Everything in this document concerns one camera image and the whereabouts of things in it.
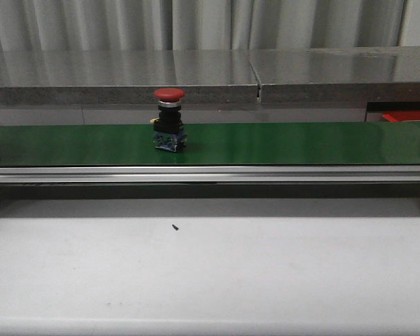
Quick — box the red mushroom push button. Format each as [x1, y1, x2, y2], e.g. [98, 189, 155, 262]
[153, 87, 187, 153]

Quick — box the grey stone counter left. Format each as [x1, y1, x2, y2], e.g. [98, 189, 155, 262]
[0, 50, 258, 106]

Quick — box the red plastic tray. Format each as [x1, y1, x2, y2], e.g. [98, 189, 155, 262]
[382, 110, 420, 122]

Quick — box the green conveyor belt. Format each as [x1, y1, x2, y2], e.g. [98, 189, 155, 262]
[0, 122, 420, 167]

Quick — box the grey pleated curtain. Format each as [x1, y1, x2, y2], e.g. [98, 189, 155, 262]
[0, 1, 407, 51]

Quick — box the aluminium conveyor side rail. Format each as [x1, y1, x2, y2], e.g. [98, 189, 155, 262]
[0, 164, 420, 183]

